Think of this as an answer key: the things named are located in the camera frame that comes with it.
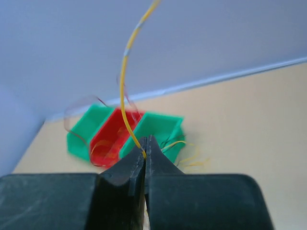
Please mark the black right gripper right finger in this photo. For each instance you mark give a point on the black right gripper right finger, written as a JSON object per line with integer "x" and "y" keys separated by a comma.
{"x": 179, "y": 201}

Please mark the green far bin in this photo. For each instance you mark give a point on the green far bin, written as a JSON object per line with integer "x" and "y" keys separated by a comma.
{"x": 81, "y": 134}

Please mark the red middle bin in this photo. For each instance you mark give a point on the red middle bin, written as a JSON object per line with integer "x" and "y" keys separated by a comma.
{"x": 109, "y": 140}

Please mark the green bin near cables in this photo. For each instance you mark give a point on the green bin near cables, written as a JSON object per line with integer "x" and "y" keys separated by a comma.
{"x": 167, "y": 130}

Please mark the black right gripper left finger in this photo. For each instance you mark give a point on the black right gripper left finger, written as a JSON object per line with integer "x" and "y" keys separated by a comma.
{"x": 111, "y": 200}

